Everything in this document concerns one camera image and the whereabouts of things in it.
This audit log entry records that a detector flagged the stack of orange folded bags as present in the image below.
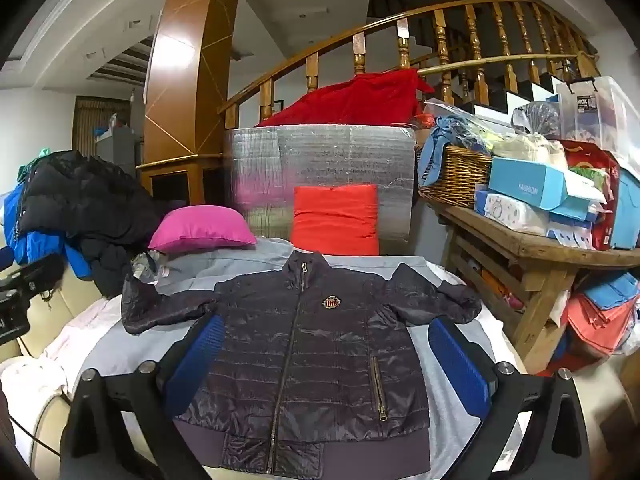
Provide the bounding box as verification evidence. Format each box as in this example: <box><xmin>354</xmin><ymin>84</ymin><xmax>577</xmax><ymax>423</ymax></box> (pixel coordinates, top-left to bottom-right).
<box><xmin>560</xmin><ymin>290</ymin><xmax>640</xmax><ymax>361</ymax></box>

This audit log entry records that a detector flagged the silver plastic bag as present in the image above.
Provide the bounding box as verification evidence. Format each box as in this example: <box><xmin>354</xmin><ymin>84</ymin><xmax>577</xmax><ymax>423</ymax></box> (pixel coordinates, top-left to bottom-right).
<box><xmin>129</xmin><ymin>251</ymin><xmax>168</xmax><ymax>286</ymax></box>

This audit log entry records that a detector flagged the red plush blanket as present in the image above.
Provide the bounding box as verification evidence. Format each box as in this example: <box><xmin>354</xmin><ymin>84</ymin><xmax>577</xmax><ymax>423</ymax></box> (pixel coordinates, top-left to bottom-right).
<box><xmin>255</xmin><ymin>69</ymin><xmax>436</xmax><ymax>128</ymax></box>

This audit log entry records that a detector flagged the blue cloth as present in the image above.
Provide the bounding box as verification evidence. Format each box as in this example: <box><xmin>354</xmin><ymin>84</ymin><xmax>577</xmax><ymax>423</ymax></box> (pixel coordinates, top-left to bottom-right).
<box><xmin>417</xmin><ymin>115</ymin><xmax>481</xmax><ymax>188</ymax></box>

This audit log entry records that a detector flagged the wooden stair railing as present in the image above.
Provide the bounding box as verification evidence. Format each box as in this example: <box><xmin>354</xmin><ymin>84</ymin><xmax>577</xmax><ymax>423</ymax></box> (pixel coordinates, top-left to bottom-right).
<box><xmin>217</xmin><ymin>0</ymin><xmax>601</xmax><ymax>128</ymax></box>

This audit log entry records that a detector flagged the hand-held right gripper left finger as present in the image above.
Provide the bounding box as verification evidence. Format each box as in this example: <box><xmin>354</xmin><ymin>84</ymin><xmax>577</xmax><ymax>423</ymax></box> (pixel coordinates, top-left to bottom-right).
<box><xmin>60</xmin><ymin>315</ymin><xmax>227</xmax><ymax>480</ymax></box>

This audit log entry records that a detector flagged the dark puffer jacket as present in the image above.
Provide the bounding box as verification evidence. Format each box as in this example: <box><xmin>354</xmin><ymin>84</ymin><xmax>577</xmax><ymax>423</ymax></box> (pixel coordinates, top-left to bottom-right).
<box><xmin>121</xmin><ymin>250</ymin><xmax>483</xmax><ymax>476</ymax></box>

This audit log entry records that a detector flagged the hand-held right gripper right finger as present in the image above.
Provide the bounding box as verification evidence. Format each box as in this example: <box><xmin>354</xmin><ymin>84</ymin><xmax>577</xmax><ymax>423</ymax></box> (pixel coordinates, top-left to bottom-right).
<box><xmin>428</xmin><ymin>316</ymin><xmax>593</xmax><ymax>480</ymax></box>

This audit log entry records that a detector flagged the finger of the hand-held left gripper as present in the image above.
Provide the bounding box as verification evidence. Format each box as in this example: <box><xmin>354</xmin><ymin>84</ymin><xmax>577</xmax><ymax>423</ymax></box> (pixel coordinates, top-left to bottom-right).
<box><xmin>0</xmin><ymin>254</ymin><xmax>66</xmax><ymax>307</ymax></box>

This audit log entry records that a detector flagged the cream leather sofa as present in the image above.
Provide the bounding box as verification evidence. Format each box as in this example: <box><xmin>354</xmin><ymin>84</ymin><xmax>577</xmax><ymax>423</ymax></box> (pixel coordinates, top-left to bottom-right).
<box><xmin>0</xmin><ymin>260</ymin><xmax>166</xmax><ymax>480</ymax></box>

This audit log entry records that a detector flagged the black cable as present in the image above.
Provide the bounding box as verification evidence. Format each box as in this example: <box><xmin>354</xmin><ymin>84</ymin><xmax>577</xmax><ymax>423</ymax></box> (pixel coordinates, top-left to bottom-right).
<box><xmin>7</xmin><ymin>407</ymin><xmax>63</xmax><ymax>463</ymax></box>

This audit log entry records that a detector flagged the pale pink sheet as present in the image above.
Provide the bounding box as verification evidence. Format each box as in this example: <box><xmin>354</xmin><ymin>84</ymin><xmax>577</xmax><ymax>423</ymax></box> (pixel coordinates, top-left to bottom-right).
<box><xmin>0</xmin><ymin>300</ymin><xmax>126</xmax><ymax>411</ymax></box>

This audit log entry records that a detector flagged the cream plush in plastic bag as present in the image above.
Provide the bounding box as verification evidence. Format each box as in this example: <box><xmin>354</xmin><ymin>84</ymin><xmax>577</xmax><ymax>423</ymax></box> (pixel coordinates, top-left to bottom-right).
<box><xmin>492</xmin><ymin>132</ymin><xmax>568</xmax><ymax>171</ymax></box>

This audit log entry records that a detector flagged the blue dotted white box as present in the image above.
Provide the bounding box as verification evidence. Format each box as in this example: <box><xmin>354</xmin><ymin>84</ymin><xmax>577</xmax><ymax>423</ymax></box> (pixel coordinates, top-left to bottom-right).
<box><xmin>547</xmin><ymin>210</ymin><xmax>606</xmax><ymax>251</ymax></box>

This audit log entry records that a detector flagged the pile of black blue jackets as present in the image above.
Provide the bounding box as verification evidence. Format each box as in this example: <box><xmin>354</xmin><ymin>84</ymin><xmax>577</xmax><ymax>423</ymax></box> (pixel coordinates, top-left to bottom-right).
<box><xmin>17</xmin><ymin>150</ymin><xmax>166</xmax><ymax>296</ymax></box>

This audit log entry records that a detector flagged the wicker basket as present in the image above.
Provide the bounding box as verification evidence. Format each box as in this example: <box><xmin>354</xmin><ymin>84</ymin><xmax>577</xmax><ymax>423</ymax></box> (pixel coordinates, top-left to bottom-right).
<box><xmin>417</xmin><ymin>145</ymin><xmax>496</xmax><ymax>210</ymax></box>

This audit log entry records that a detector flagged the grey cloth cover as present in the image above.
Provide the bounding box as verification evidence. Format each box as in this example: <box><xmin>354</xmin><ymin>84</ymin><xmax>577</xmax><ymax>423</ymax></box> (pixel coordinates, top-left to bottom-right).
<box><xmin>75</xmin><ymin>237</ymin><xmax>521</xmax><ymax>480</ymax></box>

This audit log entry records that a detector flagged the green garment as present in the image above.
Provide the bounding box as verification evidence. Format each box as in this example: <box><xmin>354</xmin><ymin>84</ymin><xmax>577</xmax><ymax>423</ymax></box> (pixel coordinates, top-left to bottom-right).
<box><xmin>17</xmin><ymin>146</ymin><xmax>53</xmax><ymax>181</ymax></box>

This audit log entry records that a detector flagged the red printed bag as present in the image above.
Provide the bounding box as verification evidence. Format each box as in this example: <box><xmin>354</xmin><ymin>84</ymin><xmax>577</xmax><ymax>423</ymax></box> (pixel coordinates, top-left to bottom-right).
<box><xmin>560</xmin><ymin>139</ymin><xmax>621</xmax><ymax>251</ymax></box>

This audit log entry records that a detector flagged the grey cabinet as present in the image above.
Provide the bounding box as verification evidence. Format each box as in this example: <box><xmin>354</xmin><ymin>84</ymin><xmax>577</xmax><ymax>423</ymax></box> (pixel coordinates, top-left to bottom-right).
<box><xmin>95</xmin><ymin>125</ymin><xmax>146</xmax><ymax>178</ymax></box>

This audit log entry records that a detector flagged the light blue cardboard box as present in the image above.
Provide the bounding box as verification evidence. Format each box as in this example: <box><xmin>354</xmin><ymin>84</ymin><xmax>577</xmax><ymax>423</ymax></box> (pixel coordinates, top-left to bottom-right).
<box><xmin>487</xmin><ymin>156</ymin><xmax>608</xmax><ymax>213</ymax></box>

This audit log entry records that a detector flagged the blue jacket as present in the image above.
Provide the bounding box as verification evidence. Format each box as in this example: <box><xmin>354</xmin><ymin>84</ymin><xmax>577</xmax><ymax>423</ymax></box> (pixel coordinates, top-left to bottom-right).
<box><xmin>2</xmin><ymin>175</ymin><xmax>93</xmax><ymax>281</ymax></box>

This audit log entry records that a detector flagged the pink pillow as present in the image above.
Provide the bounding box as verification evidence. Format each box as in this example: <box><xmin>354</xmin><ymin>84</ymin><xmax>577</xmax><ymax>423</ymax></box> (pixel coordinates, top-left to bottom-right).
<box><xmin>148</xmin><ymin>205</ymin><xmax>258</xmax><ymax>253</ymax></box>

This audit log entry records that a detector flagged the patterned tissue pack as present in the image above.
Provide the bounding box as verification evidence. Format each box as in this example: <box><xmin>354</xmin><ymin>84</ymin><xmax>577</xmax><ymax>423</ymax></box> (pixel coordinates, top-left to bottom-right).
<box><xmin>474</xmin><ymin>190</ymin><xmax>553</xmax><ymax>236</ymax></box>

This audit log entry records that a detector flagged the grey patterned plastic bag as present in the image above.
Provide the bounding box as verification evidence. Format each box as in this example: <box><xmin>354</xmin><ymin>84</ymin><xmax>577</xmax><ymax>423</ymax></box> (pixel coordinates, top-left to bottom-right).
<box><xmin>511</xmin><ymin>101</ymin><xmax>561</xmax><ymax>136</ymax></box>

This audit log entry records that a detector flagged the wooden side table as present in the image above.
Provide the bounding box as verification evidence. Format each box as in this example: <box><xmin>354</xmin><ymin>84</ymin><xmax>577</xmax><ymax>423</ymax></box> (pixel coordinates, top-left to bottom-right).
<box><xmin>420</xmin><ymin>195</ymin><xmax>640</xmax><ymax>376</ymax></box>

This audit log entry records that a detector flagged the red-orange pillow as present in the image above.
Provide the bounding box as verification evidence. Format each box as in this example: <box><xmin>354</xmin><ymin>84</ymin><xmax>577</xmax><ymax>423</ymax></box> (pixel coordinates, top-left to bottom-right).
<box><xmin>290</xmin><ymin>184</ymin><xmax>381</xmax><ymax>257</ymax></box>

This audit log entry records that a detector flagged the clear plastic storage box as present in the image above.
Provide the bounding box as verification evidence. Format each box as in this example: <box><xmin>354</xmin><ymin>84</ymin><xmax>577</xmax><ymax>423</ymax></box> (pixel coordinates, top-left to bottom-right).
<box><xmin>555</xmin><ymin>76</ymin><xmax>633</xmax><ymax>153</ymax></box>

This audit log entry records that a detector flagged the tiled staircase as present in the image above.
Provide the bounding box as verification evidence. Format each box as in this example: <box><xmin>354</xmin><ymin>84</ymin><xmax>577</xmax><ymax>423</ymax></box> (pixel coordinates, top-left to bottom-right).
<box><xmin>450</xmin><ymin>70</ymin><xmax>571</xmax><ymax>116</ymax></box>

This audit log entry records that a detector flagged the silver foil wrapped box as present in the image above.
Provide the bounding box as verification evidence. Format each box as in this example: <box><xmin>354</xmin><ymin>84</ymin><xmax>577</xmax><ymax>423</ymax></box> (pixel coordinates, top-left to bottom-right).
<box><xmin>223</xmin><ymin>124</ymin><xmax>418</xmax><ymax>256</ymax></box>

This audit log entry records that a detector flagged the wooden column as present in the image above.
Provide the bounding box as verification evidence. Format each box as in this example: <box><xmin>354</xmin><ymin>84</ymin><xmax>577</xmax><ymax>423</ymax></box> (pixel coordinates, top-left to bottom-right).
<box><xmin>135</xmin><ymin>0</ymin><xmax>251</xmax><ymax>211</ymax></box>

